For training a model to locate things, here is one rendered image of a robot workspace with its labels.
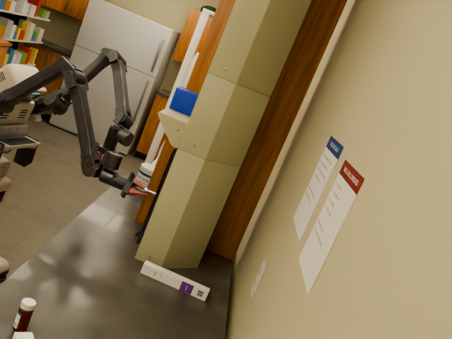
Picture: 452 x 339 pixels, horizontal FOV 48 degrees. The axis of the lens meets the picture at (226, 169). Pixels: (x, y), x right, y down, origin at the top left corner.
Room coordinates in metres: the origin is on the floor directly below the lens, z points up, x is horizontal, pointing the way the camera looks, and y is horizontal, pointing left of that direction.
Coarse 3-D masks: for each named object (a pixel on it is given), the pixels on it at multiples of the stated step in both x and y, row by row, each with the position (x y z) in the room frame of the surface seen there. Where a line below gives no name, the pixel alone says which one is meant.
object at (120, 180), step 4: (132, 172) 1.93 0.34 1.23; (116, 176) 1.91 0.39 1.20; (120, 176) 1.92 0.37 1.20; (124, 176) 1.93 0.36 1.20; (128, 176) 1.92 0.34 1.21; (132, 176) 1.93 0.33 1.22; (112, 180) 1.90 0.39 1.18; (116, 180) 1.91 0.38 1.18; (120, 180) 1.91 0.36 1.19; (124, 180) 1.91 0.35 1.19; (128, 180) 1.92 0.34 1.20; (112, 184) 1.91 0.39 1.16; (116, 184) 1.91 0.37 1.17; (120, 184) 1.90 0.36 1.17; (124, 184) 1.91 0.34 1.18; (120, 188) 1.91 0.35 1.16; (124, 196) 1.92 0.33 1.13
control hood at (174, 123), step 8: (160, 112) 1.84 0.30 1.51; (168, 112) 1.91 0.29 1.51; (176, 112) 1.99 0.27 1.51; (160, 120) 1.84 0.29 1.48; (168, 120) 1.84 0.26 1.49; (176, 120) 1.84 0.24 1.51; (184, 120) 1.88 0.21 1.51; (168, 128) 1.84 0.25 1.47; (176, 128) 1.84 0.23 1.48; (184, 128) 1.84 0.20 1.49; (168, 136) 1.84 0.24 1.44; (176, 136) 1.84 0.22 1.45; (176, 144) 1.84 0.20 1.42
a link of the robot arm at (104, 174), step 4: (104, 168) 1.93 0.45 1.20; (108, 168) 1.92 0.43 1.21; (100, 172) 1.93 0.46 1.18; (104, 172) 1.91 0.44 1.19; (108, 172) 1.92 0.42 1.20; (112, 172) 1.92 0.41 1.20; (100, 176) 1.90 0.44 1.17; (104, 176) 1.91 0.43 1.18; (108, 176) 1.91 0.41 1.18; (112, 176) 1.91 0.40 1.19; (100, 180) 1.91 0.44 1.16; (104, 180) 1.91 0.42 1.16; (108, 180) 1.90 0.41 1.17; (108, 184) 1.92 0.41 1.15
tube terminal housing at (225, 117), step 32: (224, 96) 1.84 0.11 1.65; (256, 96) 1.93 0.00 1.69; (192, 128) 1.84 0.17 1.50; (224, 128) 1.86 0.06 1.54; (256, 128) 1.99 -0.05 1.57; (192, 160) 1.84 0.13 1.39; (224, 160) 1.91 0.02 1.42; (160, 192) 1.84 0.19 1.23; (192, 192) 1.85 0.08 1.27; (224, 192) 1.97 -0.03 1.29; (160, 224) 1.84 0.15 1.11; (192, 224) 1.89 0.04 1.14; (160, 256) 1.84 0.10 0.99; (192, 256) 1.95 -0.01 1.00
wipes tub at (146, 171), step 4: (144, 164) 2.64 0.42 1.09; (148, 164) 2.67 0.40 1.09; (152, 164) 2.70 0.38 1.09; (140, 168) 2.62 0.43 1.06; (144, 168) 2.59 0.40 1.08; (148, 168) 2.59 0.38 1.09; (152, 168) 2.62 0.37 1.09; (140, 172) 2.60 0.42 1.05; (144, 172) 2.59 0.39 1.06; (148, 172) 2.58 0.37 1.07; (152, 172) 2.58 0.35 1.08; (140, 176) 2.60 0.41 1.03; (144, 176) 2.58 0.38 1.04; (148, 176) 2.58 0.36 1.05; (140, 180) 2.59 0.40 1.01; (144, 180) 2.58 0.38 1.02; (148, 180) 2.58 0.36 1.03; (144, 184) 2.58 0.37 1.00; (148, 184) 2.58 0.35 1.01; (136, 188) 2.59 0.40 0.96; (140, 188) 2.58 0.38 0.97; (144, 192) 2.58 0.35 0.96
